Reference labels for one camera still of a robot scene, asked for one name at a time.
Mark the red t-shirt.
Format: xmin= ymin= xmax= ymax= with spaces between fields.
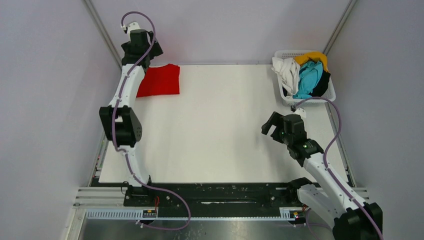
xmin=136 ymin=64 xmax=181 ymax=98

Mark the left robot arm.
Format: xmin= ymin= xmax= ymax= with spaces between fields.
xmin=99 ymin=28 xmax=163 ymax=206

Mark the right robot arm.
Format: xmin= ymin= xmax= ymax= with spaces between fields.
xmin=261 ymin=112 xmax=384 ymax=240

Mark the white t-shirt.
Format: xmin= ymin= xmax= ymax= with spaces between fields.
xmin=271 ymin=57 xmax=301 ymax=97

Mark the black t-shirt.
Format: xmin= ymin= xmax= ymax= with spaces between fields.
xmin=310 ymin=71 xmax=331 ymax=97

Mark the white plastic laundry basket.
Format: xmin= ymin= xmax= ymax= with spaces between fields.
xmin=274 ymin=50 xmax=336 ymax=106

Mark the teal t-shirt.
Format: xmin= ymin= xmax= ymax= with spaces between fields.
xmin=293 ymin=60 xmax=324 ymax=99

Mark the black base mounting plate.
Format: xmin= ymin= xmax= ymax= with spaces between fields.
xmin=111 ymin=177 xmax=311 ymax=218

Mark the yellow t-shirt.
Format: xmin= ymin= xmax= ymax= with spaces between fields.
xmin=294 ymin=51 xmax=330 ymax=73

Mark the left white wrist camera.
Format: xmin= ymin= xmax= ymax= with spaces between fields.
xmin=121 ymin=21 xmax=141 ymax=35

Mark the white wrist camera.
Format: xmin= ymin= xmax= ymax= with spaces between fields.
xmin=121 ymin=21 xmax=141 ymax=35
xmin=290 ymin=106 xmax=307 ymax=120

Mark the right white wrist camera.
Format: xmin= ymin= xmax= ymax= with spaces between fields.
xmin=290 ymin=106 xmax=307 ymax=120

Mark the purple cable under base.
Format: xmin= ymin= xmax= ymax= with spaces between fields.
xmin=138 ymin=183 xmax=192 ymax=232

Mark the aluminium frame rail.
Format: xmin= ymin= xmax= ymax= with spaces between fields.
xmin=74 ymin=181 xmax=377 ymax=225

